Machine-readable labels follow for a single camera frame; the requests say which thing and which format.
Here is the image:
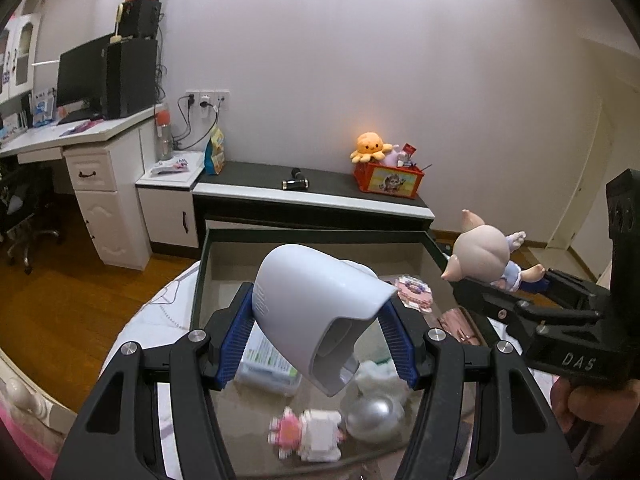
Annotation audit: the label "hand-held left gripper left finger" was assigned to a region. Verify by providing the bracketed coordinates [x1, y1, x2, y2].
[65, 282, 257, 480]

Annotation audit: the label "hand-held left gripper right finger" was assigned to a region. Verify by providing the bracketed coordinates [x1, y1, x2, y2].
[377, 300, 572, 480]

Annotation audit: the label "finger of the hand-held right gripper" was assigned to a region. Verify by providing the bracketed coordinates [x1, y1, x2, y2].
[450, 279, 597, 347]
[520, 268, 612, 312]

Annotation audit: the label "rose gold case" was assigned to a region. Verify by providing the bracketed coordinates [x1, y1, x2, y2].
[439, 306, 487, 347]

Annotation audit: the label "clear plastic box green label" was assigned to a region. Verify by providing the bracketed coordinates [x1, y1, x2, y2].
[234, 319, 304, 397]

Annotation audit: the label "pig doll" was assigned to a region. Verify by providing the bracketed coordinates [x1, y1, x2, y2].
[440, 208, 547, 295]

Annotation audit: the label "pink picture cards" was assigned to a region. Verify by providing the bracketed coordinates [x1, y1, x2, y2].
[394, 274, 434, 314]

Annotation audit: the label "white plaster figurine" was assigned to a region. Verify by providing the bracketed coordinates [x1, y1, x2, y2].
[344, 359, 417, 444]

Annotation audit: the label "pink storage box black rim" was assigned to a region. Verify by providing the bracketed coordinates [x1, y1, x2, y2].
[190, 227, 501, 480]

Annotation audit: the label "white plastic device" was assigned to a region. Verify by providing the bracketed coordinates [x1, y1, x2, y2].
[252, 243, 402, 399]

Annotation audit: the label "pink block toy figure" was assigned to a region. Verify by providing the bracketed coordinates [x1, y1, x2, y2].
[269, 406, 347, 464]

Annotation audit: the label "person's right hand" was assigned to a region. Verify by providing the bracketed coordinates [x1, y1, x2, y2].
[550, 376, 640, 435]

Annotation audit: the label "white striped quilt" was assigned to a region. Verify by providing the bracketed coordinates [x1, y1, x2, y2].
[102, 240, 541, 480]

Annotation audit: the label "white door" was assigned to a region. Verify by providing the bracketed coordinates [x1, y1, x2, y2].
[544, 102, 617, 273]

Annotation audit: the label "white nightstand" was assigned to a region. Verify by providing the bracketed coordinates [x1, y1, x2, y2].
[135, 151, 207, 249]

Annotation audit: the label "red toy crate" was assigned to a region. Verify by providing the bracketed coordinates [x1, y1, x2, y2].
[353, 156, 426, 202]

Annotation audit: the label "low black-top cabinet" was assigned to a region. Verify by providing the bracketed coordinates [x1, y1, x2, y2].
[191, 161, 436, 237]

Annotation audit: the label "black massage gun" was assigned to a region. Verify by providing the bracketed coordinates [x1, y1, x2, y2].
[280, 166, 311, 192]

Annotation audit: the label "blue yellow snack bag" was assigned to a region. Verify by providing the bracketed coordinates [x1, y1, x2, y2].
[204, 126, 227, 177]

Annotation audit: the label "orange octopus plush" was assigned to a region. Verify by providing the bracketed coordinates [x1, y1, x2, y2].
[349, 131, 395, 164]

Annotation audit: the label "white computer desk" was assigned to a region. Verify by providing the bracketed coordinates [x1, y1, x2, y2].
[0, 105, 168, 271]

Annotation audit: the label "clear water bottle orange cap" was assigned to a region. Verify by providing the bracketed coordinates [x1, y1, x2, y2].
[154, 101, 174, 162]

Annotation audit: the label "white bedpost knob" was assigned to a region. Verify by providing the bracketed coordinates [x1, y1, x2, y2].
[0, 372, 38, 411]

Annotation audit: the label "pink blanket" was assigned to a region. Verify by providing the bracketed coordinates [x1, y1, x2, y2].
[0, 390, 66, 480]

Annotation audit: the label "black office chair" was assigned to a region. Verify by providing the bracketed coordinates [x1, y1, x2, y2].
[0, 164, 65, 275]

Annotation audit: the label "black computer tower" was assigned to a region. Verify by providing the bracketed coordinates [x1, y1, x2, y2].
[102, 38, 159, 121]

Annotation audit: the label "black computer monitor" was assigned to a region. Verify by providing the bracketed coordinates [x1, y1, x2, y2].
[55, 33, 115, 125]

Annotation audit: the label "black speaker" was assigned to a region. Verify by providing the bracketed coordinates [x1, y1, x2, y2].
[121, 0, 164, 41]

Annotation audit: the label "white glass-door cabinet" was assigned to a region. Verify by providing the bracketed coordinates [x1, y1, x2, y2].
[0, 12, 42, 103]

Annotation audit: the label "white wall power outlet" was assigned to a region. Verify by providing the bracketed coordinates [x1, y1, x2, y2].
[185, 89, 232, 112]

